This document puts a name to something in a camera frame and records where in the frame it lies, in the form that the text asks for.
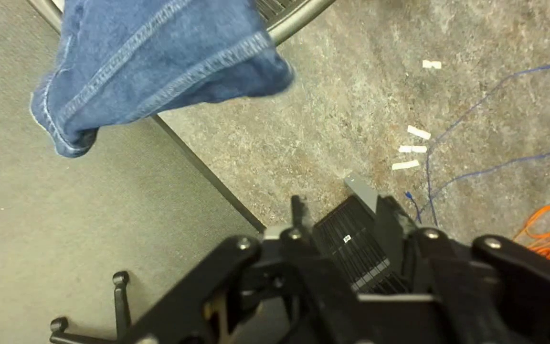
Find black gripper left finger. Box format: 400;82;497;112
129;194;367;344

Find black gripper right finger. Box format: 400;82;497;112
377;194;550;344

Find blue denim jeans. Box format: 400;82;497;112
28;0;297;160

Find black chair caster base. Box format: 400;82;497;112
49;269;134;344

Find grey mesh office chair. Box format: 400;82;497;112
28;0;339;47

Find black ribbed box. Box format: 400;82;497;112
312;193;413;296

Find blue floor cable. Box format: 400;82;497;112
404;59;550;227

